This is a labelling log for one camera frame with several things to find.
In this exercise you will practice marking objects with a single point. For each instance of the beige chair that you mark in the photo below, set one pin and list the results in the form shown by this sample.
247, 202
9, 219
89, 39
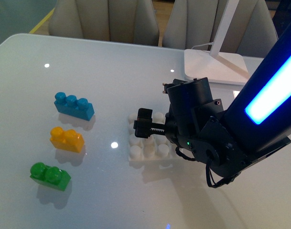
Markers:
127, 21
194, 24

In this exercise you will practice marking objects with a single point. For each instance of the beige chair on left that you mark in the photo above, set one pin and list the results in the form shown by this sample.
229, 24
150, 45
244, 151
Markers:
127, 21

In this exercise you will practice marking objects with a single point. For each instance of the yellow two-stud toy block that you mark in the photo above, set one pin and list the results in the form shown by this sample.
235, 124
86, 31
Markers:
68, 140

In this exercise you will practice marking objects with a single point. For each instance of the white desk lamp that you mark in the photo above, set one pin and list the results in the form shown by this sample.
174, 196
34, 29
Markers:
217, 66

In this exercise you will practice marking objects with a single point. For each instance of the blue three-stud toy block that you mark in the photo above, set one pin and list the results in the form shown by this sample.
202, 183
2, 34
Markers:
70, 105

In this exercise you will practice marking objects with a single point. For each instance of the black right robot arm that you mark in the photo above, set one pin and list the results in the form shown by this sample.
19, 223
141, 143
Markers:
256, 124

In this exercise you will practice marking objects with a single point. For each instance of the green two-stud toy block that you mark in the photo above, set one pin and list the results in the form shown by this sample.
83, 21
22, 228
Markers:
49, 176

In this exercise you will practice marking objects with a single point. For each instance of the white studded base plate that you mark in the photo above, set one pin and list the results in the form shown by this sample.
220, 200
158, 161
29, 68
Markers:
155, 147

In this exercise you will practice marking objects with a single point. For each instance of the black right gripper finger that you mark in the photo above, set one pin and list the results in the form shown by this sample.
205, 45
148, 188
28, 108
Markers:
145, 128
144, 113

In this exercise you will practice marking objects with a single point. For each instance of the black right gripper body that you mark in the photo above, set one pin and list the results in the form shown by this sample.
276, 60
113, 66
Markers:
191, 106

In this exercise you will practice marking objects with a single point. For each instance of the beige chair on right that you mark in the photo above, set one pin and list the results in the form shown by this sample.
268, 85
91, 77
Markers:
194, 24

